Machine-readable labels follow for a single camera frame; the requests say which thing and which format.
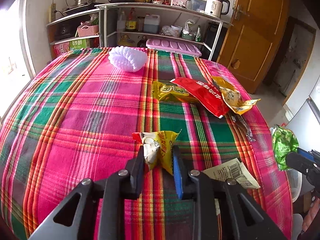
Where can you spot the dark small snack wrapper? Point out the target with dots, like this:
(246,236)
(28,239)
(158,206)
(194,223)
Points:
(243,126)

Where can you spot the white round trash bin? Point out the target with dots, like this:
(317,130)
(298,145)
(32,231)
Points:
(295,182)

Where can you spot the wooden door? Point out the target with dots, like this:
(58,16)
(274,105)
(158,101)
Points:
(253,39)

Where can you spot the red snack wrapper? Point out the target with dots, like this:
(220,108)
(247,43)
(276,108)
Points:
(207,94)

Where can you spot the pink plaid tablecloth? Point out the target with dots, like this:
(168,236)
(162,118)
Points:
(81,117)

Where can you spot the pink utensil holder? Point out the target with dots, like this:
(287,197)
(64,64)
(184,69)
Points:
(178,3)

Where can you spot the yellow candy bar wrapper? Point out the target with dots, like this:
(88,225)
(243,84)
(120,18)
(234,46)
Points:
(171,93)

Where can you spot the pale barcode wrapper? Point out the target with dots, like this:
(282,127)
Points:
(233,169)

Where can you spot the white foam fruit net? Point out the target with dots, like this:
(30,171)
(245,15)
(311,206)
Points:
(127,59)

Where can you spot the soy sauce bottle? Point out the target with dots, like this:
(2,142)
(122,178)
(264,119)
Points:
(131,21)

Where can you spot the pink lid storage box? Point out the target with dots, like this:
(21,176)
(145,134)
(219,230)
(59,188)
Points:
(173,47)

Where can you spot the green snack bag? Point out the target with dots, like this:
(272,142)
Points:
(284,141)

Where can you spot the green cardboard box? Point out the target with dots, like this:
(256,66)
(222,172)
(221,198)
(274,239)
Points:
(79,44)

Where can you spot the small yellow red wrapper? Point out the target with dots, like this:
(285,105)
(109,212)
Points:
(157,148)

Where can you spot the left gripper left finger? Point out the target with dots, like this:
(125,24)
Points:
(121,185)

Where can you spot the yellow printed snack bag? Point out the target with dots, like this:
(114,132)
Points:
(232,97)

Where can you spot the dark liquid plastic jug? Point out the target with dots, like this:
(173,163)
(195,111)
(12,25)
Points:
(151,24)

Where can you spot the yellow cooking oil bottle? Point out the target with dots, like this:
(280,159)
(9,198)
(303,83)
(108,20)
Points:
(126,41)

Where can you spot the white metal shelf rack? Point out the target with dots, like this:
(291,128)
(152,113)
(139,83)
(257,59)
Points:
(177,24)

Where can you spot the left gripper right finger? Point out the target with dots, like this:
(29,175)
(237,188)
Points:
(192,184)

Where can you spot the person's right hand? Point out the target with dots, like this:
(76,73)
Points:
(311,215)

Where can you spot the white electric kettle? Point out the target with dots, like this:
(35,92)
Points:
(217,8)

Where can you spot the pink plastic basket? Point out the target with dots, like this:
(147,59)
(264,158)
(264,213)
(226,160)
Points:
(87,30)

